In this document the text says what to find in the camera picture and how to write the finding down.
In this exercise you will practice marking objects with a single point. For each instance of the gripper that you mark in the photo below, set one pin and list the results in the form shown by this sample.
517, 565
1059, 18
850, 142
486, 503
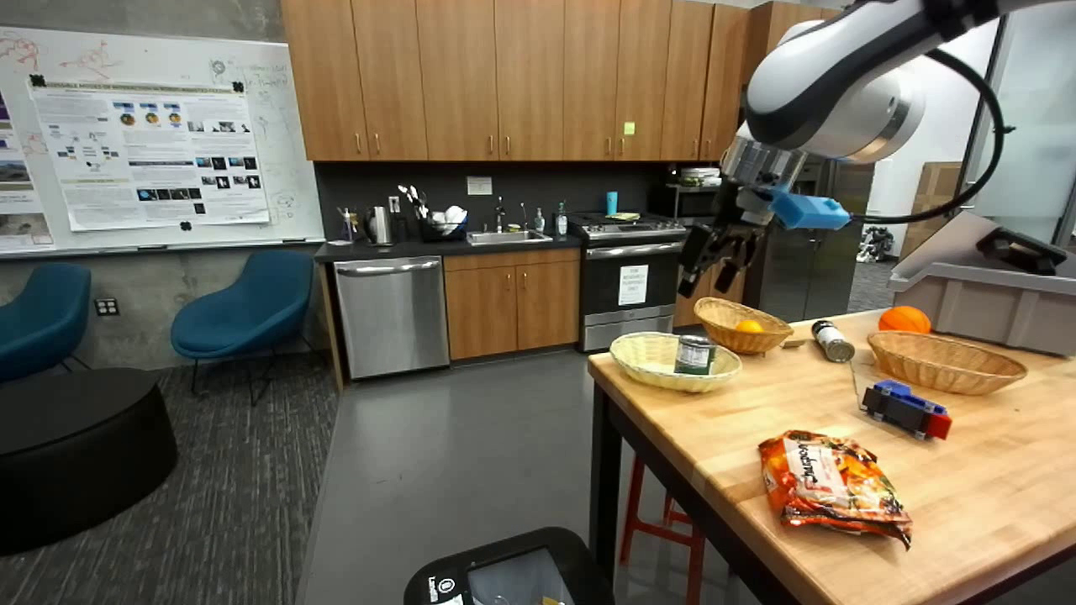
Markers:
738, 210

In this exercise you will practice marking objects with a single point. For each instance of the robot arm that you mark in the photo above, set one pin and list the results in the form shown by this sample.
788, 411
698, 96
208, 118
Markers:
828, 80

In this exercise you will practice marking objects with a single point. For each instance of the small brown woven basket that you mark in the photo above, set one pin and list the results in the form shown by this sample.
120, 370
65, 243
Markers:
727, 336

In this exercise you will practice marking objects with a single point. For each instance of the green label tin can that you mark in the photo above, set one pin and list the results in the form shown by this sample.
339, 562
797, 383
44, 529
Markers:
694, 355

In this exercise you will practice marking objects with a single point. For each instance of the pale woven basket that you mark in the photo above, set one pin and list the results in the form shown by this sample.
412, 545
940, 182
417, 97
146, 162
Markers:
647, 360

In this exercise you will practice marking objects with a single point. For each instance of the white label can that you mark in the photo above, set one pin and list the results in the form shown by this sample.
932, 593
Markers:
833, 342

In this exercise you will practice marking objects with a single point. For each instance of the wide brown woven basket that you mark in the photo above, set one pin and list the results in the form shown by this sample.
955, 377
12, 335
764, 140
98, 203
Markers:
946, 363

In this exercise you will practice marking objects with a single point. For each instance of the black microwave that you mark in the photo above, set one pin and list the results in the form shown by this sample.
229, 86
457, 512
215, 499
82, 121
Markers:
691, 202

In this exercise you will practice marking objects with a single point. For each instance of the small orange fruit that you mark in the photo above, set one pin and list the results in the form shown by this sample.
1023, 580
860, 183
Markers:
748, 326

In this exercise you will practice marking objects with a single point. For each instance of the stack of plates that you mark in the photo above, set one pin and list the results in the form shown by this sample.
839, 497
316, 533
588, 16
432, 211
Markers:
700, 176

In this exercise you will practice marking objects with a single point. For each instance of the stainless steel stove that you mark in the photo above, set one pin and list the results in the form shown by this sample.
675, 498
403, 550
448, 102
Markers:
630, 286

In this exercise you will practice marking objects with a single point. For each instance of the stainless steel fridge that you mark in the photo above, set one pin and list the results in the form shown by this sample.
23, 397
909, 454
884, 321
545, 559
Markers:
811, 269

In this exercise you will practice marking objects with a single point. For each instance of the blue cup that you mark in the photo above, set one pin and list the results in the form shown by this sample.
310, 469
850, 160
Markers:
612, 203

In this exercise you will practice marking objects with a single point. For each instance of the soap bottle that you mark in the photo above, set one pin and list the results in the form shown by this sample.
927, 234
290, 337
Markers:
561, 222

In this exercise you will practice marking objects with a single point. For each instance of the orange ball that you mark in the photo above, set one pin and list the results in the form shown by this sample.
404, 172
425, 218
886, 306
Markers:
904, 320

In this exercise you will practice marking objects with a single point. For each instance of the wooden base cabinet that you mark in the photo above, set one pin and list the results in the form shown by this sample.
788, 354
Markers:
513, 307

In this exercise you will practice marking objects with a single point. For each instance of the steel sink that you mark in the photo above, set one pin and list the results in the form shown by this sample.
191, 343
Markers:
508, 238

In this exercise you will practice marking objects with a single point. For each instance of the tap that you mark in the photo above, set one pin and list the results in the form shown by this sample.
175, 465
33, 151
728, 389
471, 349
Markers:
500, 214

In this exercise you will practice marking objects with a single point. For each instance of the blue black red toy block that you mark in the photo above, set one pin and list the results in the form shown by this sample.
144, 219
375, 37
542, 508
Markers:
904, 409

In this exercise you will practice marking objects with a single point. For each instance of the white paper notice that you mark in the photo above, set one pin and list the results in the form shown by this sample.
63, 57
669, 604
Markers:
479, 186

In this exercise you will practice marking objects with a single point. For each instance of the orange snack bag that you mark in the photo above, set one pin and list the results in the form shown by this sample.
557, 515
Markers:
832, 487

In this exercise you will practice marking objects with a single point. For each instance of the grey plastic bin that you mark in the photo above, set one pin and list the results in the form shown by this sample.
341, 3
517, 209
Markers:
983, 307

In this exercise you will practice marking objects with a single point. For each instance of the red stool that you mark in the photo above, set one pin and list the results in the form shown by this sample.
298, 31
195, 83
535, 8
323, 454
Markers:
672, 529

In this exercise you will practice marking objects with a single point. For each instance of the black dish rack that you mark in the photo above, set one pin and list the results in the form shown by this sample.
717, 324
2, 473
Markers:
442, 225

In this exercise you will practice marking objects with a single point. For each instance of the stainless steel dishwasher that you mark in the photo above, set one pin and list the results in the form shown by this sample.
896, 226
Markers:
392, 318

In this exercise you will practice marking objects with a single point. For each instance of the steel kettle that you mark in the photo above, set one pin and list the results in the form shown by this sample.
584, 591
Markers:
380, 227

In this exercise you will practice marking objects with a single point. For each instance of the small clear bottle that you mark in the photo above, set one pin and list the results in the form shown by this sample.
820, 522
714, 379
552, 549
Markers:
346, 227

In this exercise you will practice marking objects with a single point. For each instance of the black trash bin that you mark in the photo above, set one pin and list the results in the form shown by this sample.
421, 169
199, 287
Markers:
504, 571

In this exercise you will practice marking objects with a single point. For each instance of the whiteboard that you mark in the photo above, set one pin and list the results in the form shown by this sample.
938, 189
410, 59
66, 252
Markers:
286, 168

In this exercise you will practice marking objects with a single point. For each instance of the blue lounge chair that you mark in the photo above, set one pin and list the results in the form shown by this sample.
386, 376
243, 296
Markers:
38, 315
239, 315

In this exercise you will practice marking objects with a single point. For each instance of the large white poster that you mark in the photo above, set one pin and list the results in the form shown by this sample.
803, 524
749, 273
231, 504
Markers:
151, 160

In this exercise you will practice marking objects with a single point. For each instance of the black round ottoman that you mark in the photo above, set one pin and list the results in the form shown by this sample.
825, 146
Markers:
76, 454

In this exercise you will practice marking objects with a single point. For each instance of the poster with photos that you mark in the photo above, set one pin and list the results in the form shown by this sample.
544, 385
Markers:
18, 176

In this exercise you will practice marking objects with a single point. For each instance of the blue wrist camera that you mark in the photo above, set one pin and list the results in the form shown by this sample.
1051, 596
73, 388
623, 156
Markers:
809, 211

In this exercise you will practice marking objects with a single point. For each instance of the row of wooden wall cabinets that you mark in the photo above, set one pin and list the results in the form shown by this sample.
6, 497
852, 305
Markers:
504, 76

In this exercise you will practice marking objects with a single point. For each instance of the wall socket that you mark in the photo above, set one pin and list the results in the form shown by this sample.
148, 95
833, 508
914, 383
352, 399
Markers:
107, 307

